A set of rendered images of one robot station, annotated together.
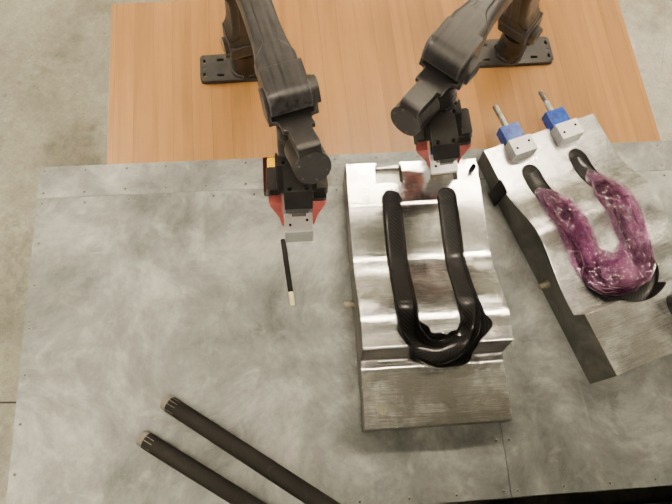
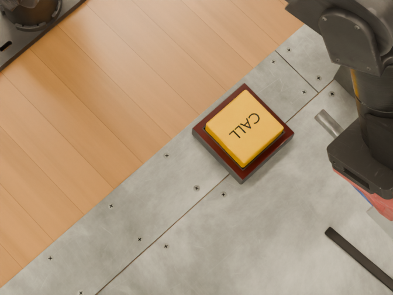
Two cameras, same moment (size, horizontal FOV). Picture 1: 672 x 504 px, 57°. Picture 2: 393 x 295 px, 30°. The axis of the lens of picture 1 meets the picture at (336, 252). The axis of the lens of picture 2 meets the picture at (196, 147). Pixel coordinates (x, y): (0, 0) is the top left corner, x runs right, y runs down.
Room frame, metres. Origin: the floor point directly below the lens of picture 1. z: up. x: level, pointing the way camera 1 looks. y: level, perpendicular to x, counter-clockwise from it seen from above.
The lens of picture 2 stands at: (0.40, 0.32, 1.57)
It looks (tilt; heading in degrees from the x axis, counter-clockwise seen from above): 73 degrees down; 321
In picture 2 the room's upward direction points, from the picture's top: 7 degrees clockwise
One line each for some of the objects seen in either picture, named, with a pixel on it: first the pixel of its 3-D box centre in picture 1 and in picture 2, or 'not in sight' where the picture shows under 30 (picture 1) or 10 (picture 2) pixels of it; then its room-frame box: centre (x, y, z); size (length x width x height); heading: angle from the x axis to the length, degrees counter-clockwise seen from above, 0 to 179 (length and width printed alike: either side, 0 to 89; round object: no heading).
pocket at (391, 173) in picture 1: (387, 176); not in sight; (0.56, -0.08, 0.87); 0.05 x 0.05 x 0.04; 10
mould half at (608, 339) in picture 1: (597, 236); not in sight; (0.49, -0.51, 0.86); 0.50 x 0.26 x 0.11; 27
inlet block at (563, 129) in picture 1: (554, 116); not in sight; (0.75, -0.42, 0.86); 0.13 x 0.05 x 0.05; 27
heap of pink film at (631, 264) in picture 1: (603, 227); not in sight; (0.49, -0.50, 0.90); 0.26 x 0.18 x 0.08; 27
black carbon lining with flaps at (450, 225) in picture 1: (433, 269); not in sight; (0.36, -0.18, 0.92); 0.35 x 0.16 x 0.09; 10
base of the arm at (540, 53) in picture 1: (512, 42); not in sight; (0.95, -0.34, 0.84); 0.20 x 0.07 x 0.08; 102
